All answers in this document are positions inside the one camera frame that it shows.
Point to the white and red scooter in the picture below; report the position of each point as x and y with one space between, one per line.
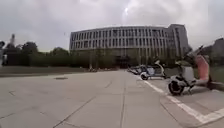
188 75

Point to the grass strip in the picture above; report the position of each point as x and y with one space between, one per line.
36 70

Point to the white painted line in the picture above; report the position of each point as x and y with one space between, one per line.
186 108

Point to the grey concrete slab pavement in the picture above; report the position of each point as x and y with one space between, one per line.
100 103

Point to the tall tower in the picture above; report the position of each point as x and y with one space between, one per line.
12 39

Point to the large grey curved building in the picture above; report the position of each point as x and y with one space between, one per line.
133 41

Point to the row of dark trees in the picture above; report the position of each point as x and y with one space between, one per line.
50 56

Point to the manhole cover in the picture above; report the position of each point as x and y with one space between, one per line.
61 78

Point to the white and blue scooter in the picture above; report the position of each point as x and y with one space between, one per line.
153 71

